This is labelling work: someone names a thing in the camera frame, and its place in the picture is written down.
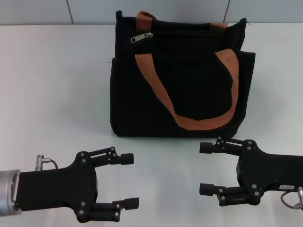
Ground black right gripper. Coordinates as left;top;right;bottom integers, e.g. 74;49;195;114
199;136;303;207

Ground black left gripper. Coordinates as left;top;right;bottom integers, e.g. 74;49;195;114
18;146;140;223

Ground black fabric bag orange handles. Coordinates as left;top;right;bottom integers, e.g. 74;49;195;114
109;9;256;138

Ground silver metal zipper pull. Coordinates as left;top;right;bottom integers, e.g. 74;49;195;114
130;32;153;44

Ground left gripper cable silver plug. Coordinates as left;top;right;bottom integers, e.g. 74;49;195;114
35;154;59;171

